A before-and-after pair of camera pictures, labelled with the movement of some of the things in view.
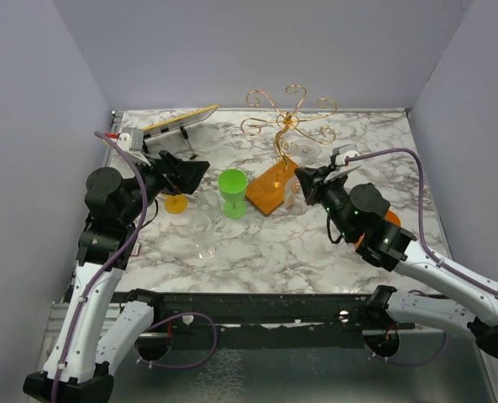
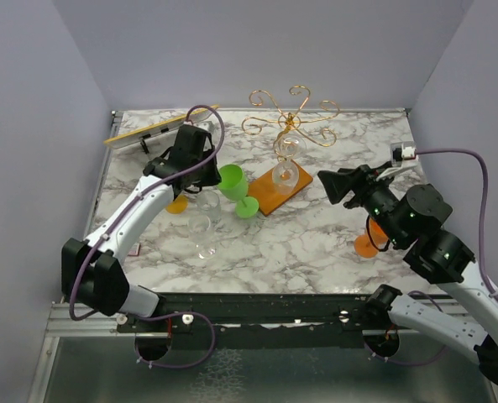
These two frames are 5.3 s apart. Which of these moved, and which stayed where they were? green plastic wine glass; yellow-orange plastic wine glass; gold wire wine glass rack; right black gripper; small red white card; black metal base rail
Moved: green plastic wine glass; right black gripper
Stayed: black metal base rail; yellow-orange plastic wine glass; small red white card; gold wire wine glass rack
